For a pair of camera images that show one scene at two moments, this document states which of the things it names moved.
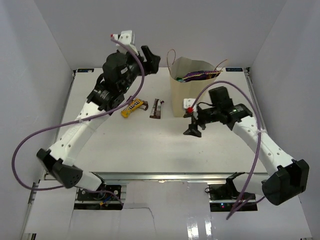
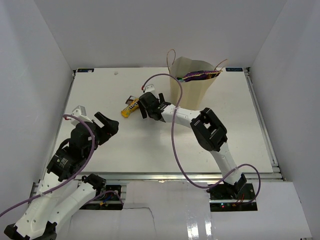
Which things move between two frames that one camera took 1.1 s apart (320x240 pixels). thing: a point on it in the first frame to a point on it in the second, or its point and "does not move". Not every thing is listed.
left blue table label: [85, 70] does not move
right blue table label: [234, 69] does not move
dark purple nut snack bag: [202, 75] does not move
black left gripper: [153, 61] to [110, 128]
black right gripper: [193, 128] to [144, 109]
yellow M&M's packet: [134, 104] does not move
